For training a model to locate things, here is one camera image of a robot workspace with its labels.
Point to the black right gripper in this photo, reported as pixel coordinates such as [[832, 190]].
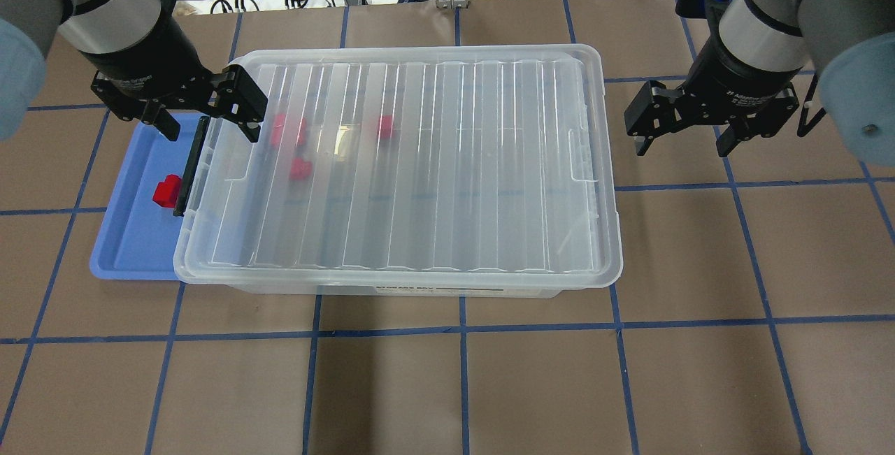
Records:
[[738, 76]]

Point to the red block under lid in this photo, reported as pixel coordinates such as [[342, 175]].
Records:
[[385, 127]]

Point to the red block upper pair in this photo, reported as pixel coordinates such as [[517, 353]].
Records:
[[282, 121]]

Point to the clear plastic box lid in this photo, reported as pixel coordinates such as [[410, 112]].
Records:
[[398, 168]]

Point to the blue plastic tray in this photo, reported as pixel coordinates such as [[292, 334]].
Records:
[[137, 238]]

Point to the red block from tray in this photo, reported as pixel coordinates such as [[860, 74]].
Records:
[[167, 192]]

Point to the red block single middle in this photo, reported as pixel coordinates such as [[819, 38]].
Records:
[[300, 169]]

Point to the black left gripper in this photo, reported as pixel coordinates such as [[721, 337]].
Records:
[[148, 58]]

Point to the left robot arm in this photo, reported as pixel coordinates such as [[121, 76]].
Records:
[[145, 64]]

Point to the clear plastic storage box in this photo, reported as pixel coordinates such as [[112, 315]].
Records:
[[461, 290]]

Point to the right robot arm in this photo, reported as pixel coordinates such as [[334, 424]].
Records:
[[850, 43]]

